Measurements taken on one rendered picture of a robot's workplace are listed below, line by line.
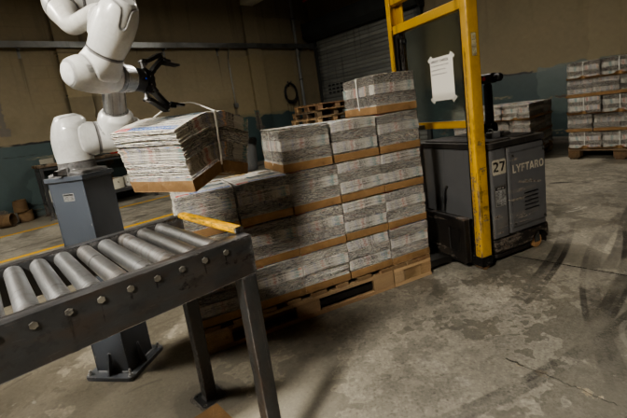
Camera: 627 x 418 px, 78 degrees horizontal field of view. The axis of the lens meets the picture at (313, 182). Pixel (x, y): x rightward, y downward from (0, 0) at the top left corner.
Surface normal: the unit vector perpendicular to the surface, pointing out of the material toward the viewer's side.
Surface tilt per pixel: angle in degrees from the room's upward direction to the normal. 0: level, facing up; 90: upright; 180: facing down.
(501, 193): 90
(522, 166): 90
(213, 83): 90
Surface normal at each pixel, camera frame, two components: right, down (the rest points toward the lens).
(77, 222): -0.19, 0.20
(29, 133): 0.66, 0.04
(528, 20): -0.74, 0.22
